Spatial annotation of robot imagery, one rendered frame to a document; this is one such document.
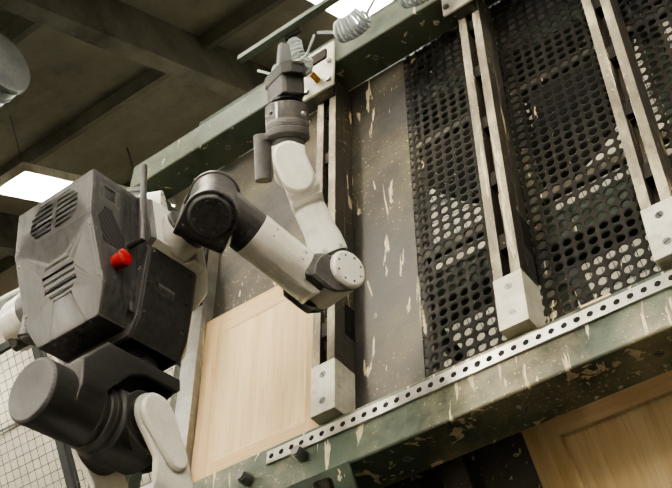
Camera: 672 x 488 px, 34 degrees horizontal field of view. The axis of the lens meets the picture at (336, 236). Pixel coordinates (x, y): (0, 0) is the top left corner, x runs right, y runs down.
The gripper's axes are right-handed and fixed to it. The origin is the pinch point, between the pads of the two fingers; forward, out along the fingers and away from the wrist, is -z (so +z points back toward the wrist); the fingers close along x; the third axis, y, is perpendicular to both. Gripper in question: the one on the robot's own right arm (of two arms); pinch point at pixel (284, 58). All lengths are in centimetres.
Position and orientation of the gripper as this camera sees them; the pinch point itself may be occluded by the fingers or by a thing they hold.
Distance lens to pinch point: 232.0
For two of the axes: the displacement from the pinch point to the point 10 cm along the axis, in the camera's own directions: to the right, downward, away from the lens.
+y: 9.0, 0.6, 4.2
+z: 0.5, 9.7, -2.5
